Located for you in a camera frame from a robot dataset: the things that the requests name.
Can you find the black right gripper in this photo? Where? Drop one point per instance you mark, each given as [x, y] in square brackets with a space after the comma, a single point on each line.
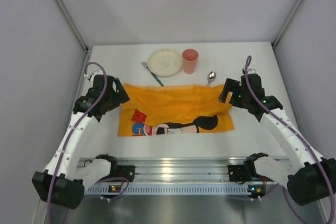
[229, 91]

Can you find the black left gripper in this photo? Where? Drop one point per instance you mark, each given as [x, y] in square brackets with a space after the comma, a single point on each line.
[118, 92]

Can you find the orange cartoon print cloth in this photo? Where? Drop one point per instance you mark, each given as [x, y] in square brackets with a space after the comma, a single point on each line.
[187, 109]

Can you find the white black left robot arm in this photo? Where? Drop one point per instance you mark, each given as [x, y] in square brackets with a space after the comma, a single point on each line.
[61, 183]

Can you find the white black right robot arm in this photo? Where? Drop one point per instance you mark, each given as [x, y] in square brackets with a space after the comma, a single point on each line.
[311, 176]

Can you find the pink plastic cup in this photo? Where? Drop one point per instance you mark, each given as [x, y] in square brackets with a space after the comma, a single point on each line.
[190, 57]

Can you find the cream round plate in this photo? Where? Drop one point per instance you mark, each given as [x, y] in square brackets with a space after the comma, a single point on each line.
[165, 62]

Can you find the spoon with teal handle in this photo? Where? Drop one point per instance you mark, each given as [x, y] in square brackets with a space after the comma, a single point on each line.
[211, 78]

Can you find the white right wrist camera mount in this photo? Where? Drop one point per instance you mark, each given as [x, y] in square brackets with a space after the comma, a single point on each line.
[249, 71]

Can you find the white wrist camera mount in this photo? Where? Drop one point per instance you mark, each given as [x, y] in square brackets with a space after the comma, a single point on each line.
[249, 71]
[91, 75]

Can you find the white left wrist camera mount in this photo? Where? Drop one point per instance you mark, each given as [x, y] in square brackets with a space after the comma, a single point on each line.
[91, 75]

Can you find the fork with teal handle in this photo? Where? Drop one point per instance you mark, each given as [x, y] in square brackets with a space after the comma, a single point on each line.
[145, 65]

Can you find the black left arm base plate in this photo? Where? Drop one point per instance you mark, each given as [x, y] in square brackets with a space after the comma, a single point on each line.
[126, 171]

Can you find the aluminium mounting rail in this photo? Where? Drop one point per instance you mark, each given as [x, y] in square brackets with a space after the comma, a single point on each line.
[181, 170]

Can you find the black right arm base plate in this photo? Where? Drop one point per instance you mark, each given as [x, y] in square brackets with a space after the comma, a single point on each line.
[238, 174]

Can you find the perforated grey cable duct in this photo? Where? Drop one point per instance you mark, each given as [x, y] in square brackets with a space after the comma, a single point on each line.
[176, 189]

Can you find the left aluminium frame post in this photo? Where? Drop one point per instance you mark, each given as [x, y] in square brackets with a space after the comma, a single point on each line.
[71, 24]

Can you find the aluminium frame post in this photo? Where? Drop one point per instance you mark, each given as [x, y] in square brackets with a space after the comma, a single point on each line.
[71, 24]
[287, 22]

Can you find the right aluminium frame post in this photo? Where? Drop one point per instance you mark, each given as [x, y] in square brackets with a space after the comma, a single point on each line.
[287, 22]

